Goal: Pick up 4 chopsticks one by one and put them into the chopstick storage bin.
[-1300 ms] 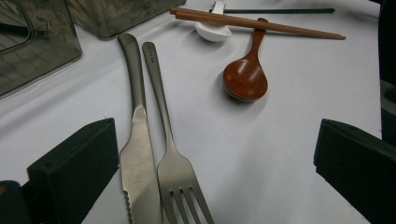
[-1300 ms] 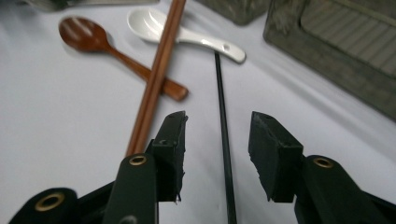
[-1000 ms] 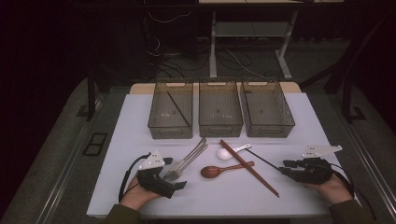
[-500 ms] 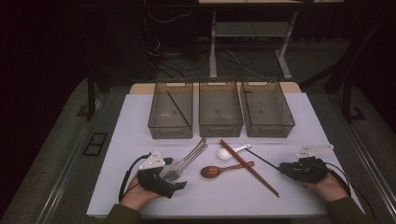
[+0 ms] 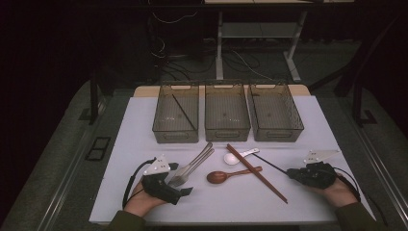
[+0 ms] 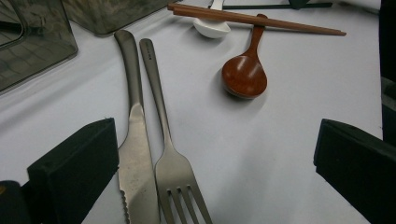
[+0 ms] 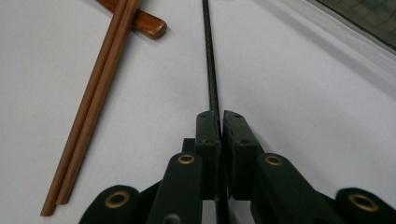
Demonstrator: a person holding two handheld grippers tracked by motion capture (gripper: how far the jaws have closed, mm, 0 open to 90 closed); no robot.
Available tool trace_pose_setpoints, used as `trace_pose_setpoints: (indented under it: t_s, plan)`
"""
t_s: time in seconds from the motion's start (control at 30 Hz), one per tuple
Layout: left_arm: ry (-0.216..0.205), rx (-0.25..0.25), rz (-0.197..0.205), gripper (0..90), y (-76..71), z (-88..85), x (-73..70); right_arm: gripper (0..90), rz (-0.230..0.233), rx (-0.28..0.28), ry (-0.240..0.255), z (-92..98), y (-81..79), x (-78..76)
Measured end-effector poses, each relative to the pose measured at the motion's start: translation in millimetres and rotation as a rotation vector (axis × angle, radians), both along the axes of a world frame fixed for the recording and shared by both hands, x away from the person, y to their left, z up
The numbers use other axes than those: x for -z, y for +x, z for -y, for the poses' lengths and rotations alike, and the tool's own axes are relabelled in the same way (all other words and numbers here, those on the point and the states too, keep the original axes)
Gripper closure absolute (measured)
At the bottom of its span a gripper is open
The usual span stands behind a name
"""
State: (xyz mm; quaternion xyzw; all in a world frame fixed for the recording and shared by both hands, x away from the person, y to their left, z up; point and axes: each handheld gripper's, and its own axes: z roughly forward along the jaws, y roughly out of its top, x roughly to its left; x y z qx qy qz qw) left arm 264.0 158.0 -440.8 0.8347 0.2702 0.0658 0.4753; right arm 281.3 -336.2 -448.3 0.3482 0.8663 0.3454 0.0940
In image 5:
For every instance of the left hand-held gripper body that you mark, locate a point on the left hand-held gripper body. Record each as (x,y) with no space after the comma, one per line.
(160,190)

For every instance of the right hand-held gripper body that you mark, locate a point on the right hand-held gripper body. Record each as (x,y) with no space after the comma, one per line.
(316,174)

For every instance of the metal knife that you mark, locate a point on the metal knife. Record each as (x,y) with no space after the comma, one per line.
(179,172)

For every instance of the metal fork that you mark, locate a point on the metal fork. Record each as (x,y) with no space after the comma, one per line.
(178,183)

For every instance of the brown wooden spoon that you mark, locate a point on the brown wooden spoon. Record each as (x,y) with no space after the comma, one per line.
(216,177)

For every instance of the transparent grey plastic bin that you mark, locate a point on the transparent grey plastic bin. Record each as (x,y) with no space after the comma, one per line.
(176,112)
(227,112)
(275,112)

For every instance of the white ceramic spoon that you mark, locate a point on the white ceramic spoon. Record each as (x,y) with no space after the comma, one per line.
(231,159)

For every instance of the person's left hand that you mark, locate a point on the person's left hand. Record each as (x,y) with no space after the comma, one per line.
(141,202)

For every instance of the person's right hand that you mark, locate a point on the person's right hand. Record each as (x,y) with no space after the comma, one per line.
(340,194)

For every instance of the white table mat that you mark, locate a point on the white table mat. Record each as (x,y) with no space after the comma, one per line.
(224,205)

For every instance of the black metal stand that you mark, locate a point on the black metal stand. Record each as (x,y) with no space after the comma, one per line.
(357,102)
(93,96)

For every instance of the black tripod legs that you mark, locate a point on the black tripod legs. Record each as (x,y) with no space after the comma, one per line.
(349,80)

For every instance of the white metal desk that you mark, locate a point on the white metal desk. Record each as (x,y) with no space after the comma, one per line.
(219,48)

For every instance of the metal floor rail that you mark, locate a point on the metal floor rail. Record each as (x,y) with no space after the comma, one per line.
(58,199)
(387,179)

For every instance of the black floor frame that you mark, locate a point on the black floor frame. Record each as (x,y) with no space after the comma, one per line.
(99,148)

